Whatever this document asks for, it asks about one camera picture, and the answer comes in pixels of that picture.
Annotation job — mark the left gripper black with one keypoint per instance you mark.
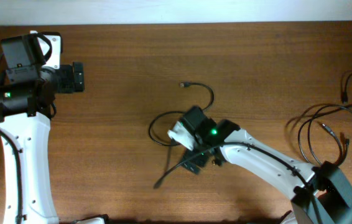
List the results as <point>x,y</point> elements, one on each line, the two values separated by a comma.
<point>67,85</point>

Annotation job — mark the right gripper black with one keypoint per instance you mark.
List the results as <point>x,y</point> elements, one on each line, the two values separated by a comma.
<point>190,157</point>

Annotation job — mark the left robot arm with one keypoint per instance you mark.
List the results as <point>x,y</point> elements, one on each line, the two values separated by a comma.
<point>28,86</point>

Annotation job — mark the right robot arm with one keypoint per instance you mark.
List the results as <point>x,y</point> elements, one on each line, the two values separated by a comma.
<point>318,194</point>

